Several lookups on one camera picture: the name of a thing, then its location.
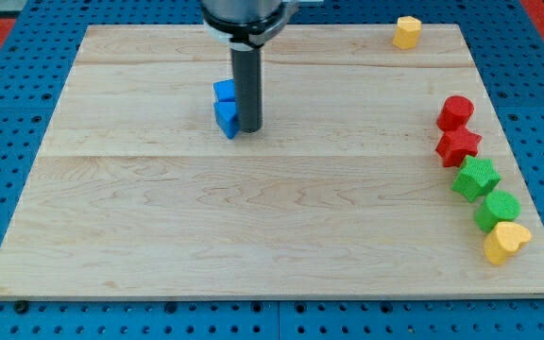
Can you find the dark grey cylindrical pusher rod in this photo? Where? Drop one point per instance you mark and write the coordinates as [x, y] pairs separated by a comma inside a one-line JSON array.
[[247, 77]]

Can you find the light wooden board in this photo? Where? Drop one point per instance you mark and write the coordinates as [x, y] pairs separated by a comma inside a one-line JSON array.
[[136, 194]]

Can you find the blue cube block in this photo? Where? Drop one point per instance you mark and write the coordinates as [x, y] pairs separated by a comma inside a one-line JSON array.
[[224, 90]]

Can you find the red star block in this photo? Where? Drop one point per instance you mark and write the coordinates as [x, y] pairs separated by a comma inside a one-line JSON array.
[[455, 145]]

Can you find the green star block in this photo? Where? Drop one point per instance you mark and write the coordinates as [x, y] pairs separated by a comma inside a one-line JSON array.
[[476, 177]]

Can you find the blue triangle block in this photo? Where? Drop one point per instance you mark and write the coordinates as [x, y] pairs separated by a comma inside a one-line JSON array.
[[226, 118]]

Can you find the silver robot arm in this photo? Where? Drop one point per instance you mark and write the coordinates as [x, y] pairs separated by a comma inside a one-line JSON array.
[[245, 26]]

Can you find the yellow heart block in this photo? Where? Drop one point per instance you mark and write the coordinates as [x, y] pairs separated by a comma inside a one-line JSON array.
[[505, 241]]

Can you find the green cylinder block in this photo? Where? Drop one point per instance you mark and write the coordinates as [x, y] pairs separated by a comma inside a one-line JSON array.
[[498, 206]]

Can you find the red cylinder block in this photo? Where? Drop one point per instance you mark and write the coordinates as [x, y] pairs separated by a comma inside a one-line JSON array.
[[455, 112]]

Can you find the yellow hexagon block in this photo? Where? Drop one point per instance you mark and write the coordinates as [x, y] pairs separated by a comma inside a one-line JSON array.
[[407, 33]]

